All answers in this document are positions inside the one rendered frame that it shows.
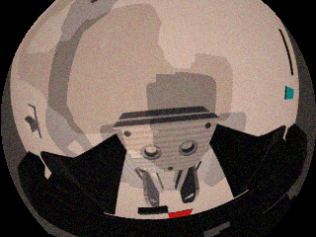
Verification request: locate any teal flat bar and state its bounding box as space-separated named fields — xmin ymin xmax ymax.
xmin=284 ymin=86 xmax=293 ymax=100

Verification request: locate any red flat rectangular plate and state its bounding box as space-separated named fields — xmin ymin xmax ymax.
xmin=167 ymin=209 xmax=193 ymax=218

